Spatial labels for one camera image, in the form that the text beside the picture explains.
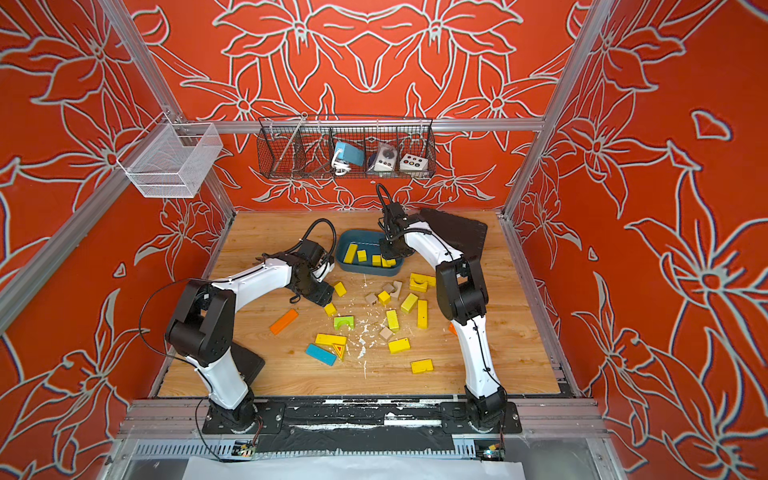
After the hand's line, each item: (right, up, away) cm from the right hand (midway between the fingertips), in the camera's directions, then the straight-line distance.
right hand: (383, 252), depth 99 cm
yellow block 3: (+3, -20, -12) cm, 23 cm away
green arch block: (-10, -20, -12) cm, 25 cm away
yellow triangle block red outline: (-12, -27, -17) cm, 34 cm away
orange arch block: (+21, -22, -12) cm, 33 cm away
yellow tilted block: (+8, -15, -7) cm, 19 cm away
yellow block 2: (-16, -25, -13) cm, 32 cm away
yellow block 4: (+4, -26, -15) cm, 31 cm away
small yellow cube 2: (+2, -4, -2) cm, 4 cm away
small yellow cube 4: (0, -14, -7) cm, 16 cm away
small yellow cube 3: (-14, -12, -4) cm, 19 cm away
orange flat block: (-31, -21, -9) cm, 38 cm away
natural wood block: (+5, -11, -5) cm, 13 cm away
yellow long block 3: (+12, -19, -9) cm, 24 cm away
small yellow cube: (-7, -1, +4) cm, 9 cm away
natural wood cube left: (-4, -14, -7) cm, 16 cm away
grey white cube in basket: (+1, +30, -9) cm, 31 cm away
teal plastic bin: (-6, +4, +8) cm, 11 cm away
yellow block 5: (+11, -31, -18) cm, 37 cm away
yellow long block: (-11, -1, +5) cm, 13 cm away
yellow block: (-2, -3, +2) cm, 4 cm away
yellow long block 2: (-17, -18, -7) cm, 25 cm away
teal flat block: (-18, -29, -16) cm, 37 cm away
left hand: (-20, -13, -5) cm, 24 cm away
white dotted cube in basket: (+9, +29, -5) cm, 31 cm away
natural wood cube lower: (+1, -23, -14) cm, 27 cm away
